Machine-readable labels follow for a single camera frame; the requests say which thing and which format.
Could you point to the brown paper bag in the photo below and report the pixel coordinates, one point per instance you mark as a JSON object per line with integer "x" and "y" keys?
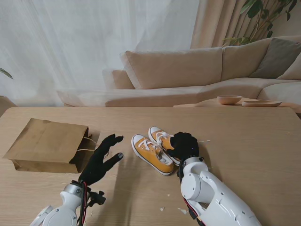
{"x": 47, "y": 141}

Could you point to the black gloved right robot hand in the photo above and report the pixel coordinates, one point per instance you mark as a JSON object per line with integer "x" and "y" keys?
{"x": 185, "y": 146}

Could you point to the yellow canvas sneaker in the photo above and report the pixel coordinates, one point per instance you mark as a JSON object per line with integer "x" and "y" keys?
{"x": 152, "y": 157}
{"x": 156, "y": 131}

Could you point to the green houseplant leaf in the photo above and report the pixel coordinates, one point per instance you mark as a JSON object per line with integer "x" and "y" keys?
{"x": 5, "y": 73}

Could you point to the wooden bowl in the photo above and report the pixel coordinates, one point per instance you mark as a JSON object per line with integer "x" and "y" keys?
{"x": 229, "y": 100}

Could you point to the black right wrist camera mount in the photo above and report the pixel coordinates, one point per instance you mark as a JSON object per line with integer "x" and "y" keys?
{"x": 179, "y": 174}

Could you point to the beige curtain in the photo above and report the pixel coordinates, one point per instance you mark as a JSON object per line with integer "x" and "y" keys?
{"x": 211, "y": 23}

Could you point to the beige cushion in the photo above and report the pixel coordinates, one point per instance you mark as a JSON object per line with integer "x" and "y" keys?
{"x": 292, "y": 70}

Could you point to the grey cushion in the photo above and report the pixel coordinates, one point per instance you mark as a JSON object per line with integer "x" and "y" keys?
{"x": 275, "y": 58}

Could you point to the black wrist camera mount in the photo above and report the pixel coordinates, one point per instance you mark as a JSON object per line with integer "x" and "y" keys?
{"x": 97, "y": 199}
{"x": 179, "y": 174}

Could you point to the beige planter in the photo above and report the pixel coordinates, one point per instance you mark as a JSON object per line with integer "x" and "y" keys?
{"x": 5, "y": 104}

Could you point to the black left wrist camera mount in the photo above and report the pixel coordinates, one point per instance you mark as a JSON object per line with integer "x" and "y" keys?
{"x": 97, "y": 199}

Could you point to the beige sofa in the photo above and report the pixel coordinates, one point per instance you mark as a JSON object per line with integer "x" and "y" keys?
{"x": 176, "y": 68}

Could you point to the low wooden side table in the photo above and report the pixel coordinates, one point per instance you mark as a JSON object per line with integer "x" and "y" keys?
{"x": 209, "y": 103}

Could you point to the thin white paper scrap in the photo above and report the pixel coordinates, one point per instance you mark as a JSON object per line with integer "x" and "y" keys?
{"x": 204, "y": 141}

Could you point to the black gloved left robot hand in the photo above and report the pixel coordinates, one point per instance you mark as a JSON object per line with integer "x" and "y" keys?
{"x": 96, "y": 164}

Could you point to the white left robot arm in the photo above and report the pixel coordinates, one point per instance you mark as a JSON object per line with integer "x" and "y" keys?
{"x": 61, "y": 209}

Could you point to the green leafy houseplant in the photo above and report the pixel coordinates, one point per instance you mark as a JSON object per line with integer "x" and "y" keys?
{"x": 255, "y": 8}

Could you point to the shallow wooden tray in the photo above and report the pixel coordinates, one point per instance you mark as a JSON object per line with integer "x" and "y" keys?
{"x": 261, "y": 103}

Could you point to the white sheer curtain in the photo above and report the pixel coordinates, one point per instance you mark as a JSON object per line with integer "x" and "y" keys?
{"x": 70, "y": 47}

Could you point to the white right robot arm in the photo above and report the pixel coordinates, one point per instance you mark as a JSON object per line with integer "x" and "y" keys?
{"x": 211, "y": 188}

